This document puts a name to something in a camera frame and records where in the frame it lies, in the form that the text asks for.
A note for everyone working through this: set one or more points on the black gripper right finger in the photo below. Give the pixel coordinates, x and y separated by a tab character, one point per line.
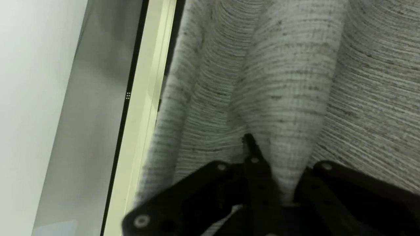
349	205

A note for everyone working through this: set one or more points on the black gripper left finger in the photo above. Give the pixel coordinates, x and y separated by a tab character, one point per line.
244	201

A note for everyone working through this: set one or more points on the white woven curtain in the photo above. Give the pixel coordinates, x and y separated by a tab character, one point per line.
297	79

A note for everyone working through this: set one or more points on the cream window frame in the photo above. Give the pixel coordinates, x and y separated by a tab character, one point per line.
142	109

